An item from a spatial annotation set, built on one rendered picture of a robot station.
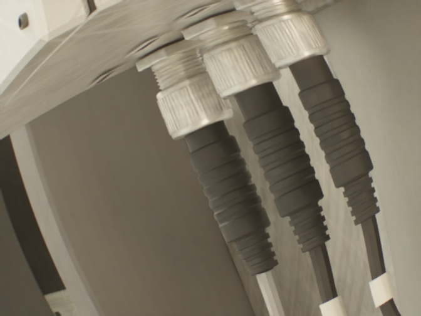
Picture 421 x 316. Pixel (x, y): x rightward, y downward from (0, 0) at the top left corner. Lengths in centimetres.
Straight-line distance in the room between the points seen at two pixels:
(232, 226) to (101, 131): 11
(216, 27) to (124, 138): 14
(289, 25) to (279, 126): 4
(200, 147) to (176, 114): 1
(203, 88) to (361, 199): 8
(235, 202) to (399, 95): 6
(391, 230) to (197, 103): 6
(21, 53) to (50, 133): 25
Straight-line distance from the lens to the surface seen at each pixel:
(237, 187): 66
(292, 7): 60
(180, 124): 66
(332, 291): 63
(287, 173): 63
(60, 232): 76
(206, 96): 66
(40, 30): 49
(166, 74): 66
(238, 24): 63
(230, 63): 63
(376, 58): 64
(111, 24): 54
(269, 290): 67
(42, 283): 163
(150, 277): 76
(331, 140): 60
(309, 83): 60
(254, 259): 66
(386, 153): 66
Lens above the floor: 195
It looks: 41 degrees down
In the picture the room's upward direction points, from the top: 2 degrees counter-clockwise
